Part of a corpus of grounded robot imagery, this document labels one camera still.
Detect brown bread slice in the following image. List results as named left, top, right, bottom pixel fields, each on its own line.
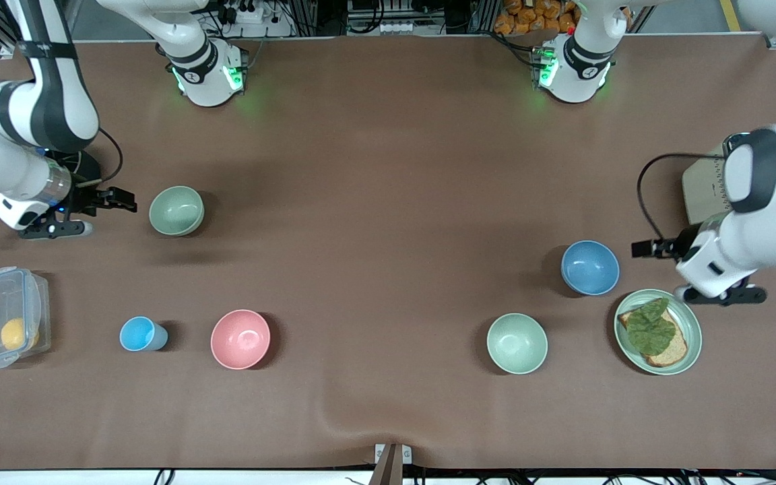
left=618, top=306, right=689, bottom=368

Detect pale green plate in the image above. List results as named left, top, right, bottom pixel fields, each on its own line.
left=614, top=289, right=703, bottom=376

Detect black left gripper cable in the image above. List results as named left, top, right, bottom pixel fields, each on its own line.
left=636, top=153, right=727, bottom=245

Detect green lettuce leaf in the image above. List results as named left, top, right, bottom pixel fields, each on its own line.
left=625, top=298, right=677, bottom=356

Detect black pot blue handle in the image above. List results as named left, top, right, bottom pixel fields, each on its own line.
left=0, top=150, right=102, bottom=245

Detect silver toaster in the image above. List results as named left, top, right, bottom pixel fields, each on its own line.
left=682, top=143, right=734, bottom=226

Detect pink bowl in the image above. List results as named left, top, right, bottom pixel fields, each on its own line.
left=210, top=309, right=271, bottom=370

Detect black arm base cable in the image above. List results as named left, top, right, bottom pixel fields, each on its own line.
left=494, top=30, right=542, bottom=69

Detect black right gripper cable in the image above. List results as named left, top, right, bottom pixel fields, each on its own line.
left=95, top=127, right=124, bottom=187

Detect table cover cloth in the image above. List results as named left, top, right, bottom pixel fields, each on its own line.
left=0, top=34, right=776, bottom=471

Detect pale green bowl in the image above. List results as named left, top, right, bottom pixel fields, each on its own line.
left=149, top=186, right=205, bottom=237
left=486, top=313, right=548, bottom=375

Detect metal camera stand bracket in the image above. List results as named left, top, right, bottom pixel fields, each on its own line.
left=369, top=443, right=413, bottom=485

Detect orange packaged snacks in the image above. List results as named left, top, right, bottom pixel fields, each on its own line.
left=494, top=0, right=581, bottom=36

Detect light blue cup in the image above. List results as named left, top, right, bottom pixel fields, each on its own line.
left=119, top=316, right=168, bottom=352

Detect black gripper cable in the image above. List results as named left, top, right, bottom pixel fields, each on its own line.
left=636, top=153, right=727, bottom=245
left=95, top=127, right=124, bottom=187

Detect blue bowl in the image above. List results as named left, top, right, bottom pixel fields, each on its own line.
left=560, top=240, right=620, bottom=296

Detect white power strip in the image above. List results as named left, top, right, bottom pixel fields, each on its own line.
left=346, top=19, right=430, bottom=37
left=209, top=0, right=294, bottom=38

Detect yellow round fruit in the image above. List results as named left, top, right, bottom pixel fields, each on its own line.
left=1, top=318, right=40, bottom=351

